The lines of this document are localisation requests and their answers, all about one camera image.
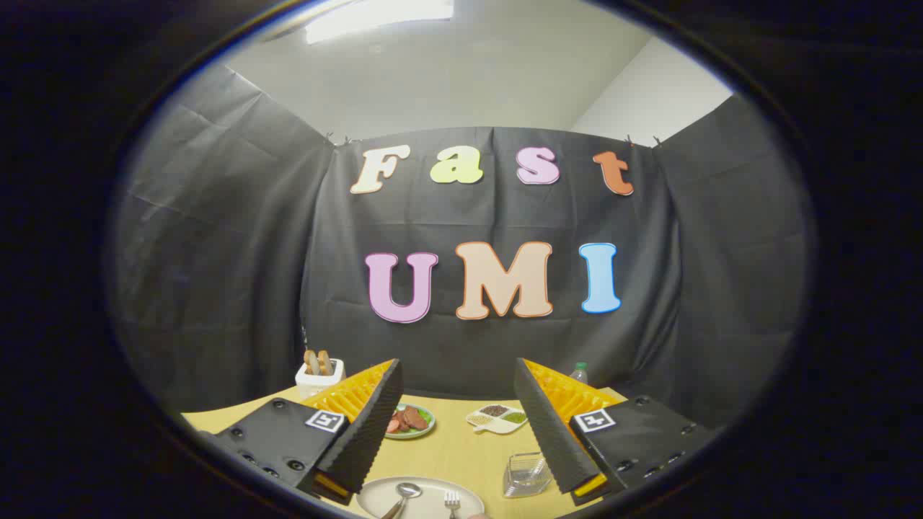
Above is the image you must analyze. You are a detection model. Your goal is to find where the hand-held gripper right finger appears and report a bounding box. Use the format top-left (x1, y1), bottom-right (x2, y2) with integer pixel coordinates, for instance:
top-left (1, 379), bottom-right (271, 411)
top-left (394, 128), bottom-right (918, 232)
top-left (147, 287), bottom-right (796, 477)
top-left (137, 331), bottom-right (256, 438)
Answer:
top-left (513, 358), bottom-right (722, 505)

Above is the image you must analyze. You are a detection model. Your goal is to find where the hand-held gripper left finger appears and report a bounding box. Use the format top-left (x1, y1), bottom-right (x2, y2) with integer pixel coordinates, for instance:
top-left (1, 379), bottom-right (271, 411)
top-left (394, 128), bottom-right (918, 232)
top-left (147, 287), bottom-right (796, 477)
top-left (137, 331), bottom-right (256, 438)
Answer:
top-left (198, 358), bottom-right (405, 505)

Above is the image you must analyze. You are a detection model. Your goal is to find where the metal spoon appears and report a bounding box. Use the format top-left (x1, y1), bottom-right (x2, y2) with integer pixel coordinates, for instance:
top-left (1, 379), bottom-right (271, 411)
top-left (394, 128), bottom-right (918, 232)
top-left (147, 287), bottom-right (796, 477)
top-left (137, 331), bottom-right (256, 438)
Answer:
top-left (380, 482), bottom-right (423, 519)

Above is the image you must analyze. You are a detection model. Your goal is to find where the pale green food plate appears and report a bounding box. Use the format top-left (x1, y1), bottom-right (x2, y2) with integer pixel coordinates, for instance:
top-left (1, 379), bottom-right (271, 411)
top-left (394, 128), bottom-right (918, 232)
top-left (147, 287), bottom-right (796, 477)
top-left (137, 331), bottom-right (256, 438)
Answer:
top-left (384, 404), bottom-right (436, 440)

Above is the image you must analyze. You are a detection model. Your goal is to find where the white divided seasoning dish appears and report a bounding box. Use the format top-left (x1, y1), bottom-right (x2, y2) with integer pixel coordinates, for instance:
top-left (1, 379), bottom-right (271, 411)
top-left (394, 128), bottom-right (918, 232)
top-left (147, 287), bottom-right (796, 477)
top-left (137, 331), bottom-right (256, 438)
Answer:
top-left (465, 404), bottom-right (529, 435)

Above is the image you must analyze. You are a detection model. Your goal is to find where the white toaster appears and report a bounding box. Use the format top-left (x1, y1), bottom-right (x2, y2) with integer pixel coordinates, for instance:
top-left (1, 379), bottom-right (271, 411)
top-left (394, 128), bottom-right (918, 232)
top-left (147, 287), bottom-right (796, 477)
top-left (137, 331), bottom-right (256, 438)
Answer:
top-left (295, 358), bottom-right (345, 399)

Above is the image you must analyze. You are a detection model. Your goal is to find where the large white plate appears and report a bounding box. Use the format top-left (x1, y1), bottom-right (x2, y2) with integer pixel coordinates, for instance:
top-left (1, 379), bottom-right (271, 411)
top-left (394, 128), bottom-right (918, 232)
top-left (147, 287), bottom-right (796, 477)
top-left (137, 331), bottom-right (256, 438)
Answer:
top-left (356, 476), bottom-right (485, 519)

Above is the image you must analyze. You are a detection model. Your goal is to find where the black backdrop cloth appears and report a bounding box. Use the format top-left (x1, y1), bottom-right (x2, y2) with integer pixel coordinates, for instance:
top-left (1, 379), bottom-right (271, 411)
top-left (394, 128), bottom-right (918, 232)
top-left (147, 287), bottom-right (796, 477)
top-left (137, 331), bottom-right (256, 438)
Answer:
top-left (108, 65), bottom-right (812, 433)

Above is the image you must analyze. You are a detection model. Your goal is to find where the ceiling light panel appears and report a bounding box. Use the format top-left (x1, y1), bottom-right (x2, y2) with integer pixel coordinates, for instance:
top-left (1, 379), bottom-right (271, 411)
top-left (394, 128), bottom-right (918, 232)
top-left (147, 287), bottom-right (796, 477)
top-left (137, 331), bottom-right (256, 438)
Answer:
top-left (303, 0), bottom-right (455, 45)

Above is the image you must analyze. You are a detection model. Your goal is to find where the wire cutlery basket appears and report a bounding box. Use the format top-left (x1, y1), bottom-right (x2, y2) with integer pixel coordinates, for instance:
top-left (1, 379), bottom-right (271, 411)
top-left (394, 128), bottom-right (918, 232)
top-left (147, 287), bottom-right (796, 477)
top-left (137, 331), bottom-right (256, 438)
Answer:
top-left (503, 452), bottom-right (555, 499)

